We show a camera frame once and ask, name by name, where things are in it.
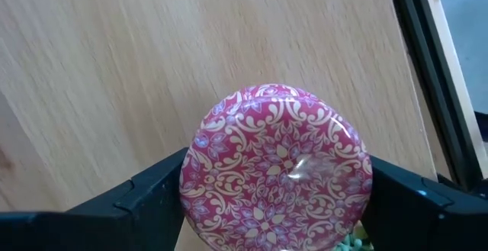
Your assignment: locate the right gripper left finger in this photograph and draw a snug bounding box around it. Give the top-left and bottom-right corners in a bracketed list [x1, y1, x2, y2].
[0, 146, 191, 251]

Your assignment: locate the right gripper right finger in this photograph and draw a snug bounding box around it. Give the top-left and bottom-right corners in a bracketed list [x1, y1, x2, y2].
[361, 155, 488, 251]

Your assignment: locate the pink floral candle holder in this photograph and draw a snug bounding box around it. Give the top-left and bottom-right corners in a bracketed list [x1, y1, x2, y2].
[178, 83, 374, 251]

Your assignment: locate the potted succulent plant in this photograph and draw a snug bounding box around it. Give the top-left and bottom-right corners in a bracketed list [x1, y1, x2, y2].
[331, 232, 365, 251]

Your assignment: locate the black table frame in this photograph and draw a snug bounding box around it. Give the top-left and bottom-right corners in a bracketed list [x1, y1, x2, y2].
[387, 0, 485, 191]

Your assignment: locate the wooden shelf with black frame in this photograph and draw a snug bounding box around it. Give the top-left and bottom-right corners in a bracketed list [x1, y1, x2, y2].
[0, 0, 439, 251]

